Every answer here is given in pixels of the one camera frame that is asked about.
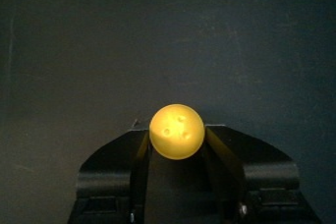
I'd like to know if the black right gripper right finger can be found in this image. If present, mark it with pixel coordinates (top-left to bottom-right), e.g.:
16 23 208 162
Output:
201 124 324 224

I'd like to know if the yellow toy can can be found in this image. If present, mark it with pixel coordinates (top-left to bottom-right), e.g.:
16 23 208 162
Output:
148 103 206 161

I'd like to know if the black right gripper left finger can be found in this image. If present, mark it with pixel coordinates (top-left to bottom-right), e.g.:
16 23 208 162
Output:
66 129 153 224

